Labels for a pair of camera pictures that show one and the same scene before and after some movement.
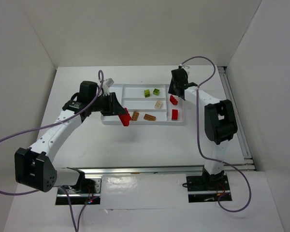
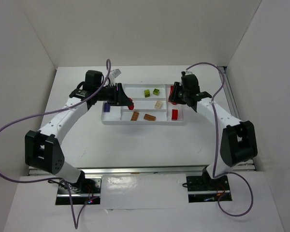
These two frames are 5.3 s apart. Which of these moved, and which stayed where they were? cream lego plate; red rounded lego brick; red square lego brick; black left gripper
Moved: black left gripper; red rounded lego brick
Stayed: cream lego plate; red square lego brick
